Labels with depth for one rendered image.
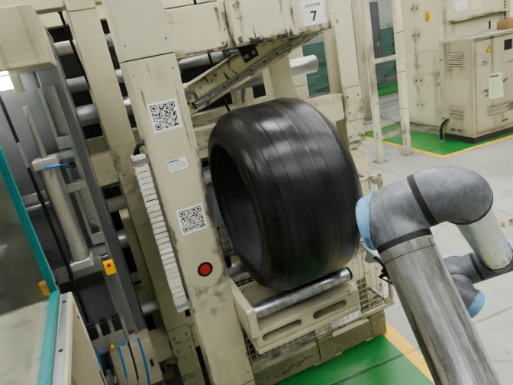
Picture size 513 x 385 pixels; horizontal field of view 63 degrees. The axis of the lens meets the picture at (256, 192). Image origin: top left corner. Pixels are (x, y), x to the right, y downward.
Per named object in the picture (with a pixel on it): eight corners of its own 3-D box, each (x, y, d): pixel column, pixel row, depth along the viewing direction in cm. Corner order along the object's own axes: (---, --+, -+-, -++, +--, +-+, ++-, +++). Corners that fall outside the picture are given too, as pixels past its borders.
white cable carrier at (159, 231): (178, 312, 123) (131, 156, 108) (174, 305, 128) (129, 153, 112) (192, 307, 125) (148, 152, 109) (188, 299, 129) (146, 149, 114)
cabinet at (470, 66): (475, 145, 514) (473, 37, 474) (441, 138, 568) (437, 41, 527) (533, 127, 536) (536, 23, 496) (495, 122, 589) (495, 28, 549)
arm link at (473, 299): (464, 306, 128) (470, 328, 120) (427, 287, 129) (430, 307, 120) (484, 285, 124) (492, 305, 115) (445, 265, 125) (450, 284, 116)
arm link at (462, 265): (478, 269, 136) (486, 292, 125) (442, 281, 141) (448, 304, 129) (465, 245, 134) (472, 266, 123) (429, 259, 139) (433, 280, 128)
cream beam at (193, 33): (164, 63, 129) (151, 11, 124) (151, 65, 151) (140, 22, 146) (333, 28, 147) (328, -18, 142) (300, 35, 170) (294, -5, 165)
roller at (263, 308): (246, 304, 124) (246, 310, 128) (253, 318, 122) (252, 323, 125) (346, 263, 135) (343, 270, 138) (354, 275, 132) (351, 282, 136)
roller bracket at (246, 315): (253, 341, 120) (246, 312, 117) (213, 282, 156) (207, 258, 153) (262, 337, 121) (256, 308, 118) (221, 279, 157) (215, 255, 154)
